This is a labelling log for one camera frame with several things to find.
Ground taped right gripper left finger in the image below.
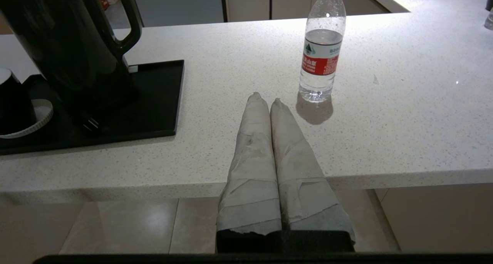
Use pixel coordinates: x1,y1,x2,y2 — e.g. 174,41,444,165
216,92,283,254

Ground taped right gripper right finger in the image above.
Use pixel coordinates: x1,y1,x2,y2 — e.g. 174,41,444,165
270,98,356,253

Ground grey panelled refrigerator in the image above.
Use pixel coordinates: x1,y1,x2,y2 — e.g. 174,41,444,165
131,0,226,28

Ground grey counter drawer unit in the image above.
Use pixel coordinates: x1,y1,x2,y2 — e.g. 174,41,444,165
344,0,392,15

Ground black rectangular serving tray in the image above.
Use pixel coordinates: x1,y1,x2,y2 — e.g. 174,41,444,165
0,59,185,156

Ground white round saucer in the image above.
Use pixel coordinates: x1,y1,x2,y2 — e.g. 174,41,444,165
0,99,54,139

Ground grey lower cabinet door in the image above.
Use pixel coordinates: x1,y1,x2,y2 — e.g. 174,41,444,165
271,0,315,20
225,0,272,22

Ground black electric kettle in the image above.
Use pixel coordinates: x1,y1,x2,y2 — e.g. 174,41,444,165
0,0,143,103

